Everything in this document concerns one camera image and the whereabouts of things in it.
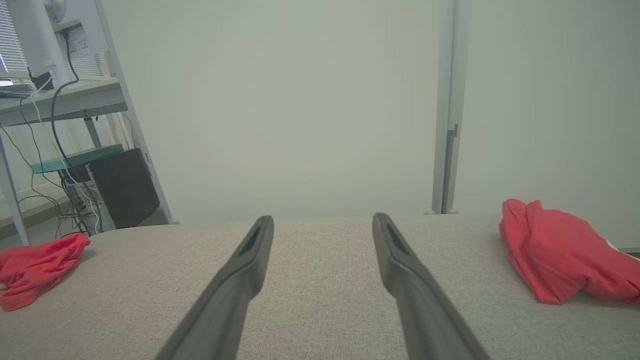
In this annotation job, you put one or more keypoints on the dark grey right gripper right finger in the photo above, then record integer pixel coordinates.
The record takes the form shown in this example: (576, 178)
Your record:
(425, 320)

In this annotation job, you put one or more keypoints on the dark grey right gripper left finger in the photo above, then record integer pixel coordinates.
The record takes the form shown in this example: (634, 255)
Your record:
(225, 310)

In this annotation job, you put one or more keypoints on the red shorts with white stripes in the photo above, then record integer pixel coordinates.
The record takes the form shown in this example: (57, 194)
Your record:
(560, 255)

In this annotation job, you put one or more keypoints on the red shirt with white sleeves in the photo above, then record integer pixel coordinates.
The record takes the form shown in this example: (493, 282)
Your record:
(35, 270)

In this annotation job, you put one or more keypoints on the black computer tower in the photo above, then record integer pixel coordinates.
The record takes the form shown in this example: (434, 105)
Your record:
(125, 187)

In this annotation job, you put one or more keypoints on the white perforated computer case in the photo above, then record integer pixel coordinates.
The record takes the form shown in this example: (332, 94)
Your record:
(85, 197)

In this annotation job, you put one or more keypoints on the teal flat box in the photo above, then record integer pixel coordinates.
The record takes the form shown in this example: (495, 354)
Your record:
(75, 159)

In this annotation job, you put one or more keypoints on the white monitor stand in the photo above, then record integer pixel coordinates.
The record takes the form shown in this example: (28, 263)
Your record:
(35, 35)

